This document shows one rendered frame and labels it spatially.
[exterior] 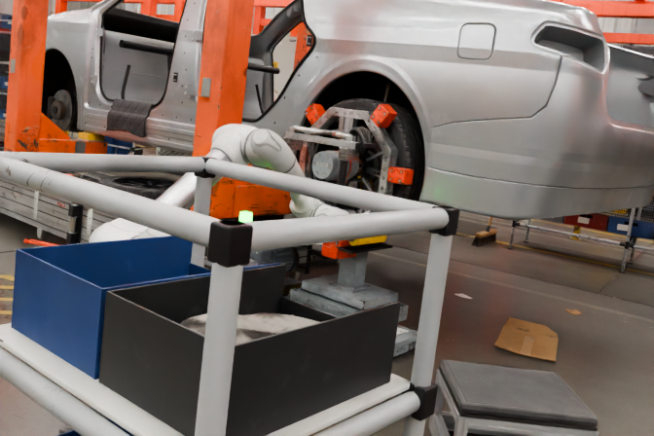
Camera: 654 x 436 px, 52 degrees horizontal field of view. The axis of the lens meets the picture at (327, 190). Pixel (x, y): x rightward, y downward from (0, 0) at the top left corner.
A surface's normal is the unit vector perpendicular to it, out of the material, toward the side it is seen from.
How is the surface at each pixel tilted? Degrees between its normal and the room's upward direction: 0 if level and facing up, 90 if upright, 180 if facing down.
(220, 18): 90
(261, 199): 90
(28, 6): 90
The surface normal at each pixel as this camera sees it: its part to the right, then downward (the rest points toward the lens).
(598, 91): 0.46, 0.14
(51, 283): -0.63, 0.02
